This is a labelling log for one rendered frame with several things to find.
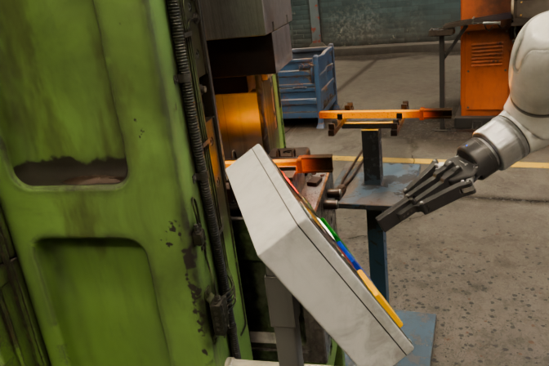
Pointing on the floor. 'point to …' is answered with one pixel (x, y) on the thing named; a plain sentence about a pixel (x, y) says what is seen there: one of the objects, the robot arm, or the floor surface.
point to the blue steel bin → (309, 83)
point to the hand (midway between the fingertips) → (395, 214)
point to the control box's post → (287, 342)
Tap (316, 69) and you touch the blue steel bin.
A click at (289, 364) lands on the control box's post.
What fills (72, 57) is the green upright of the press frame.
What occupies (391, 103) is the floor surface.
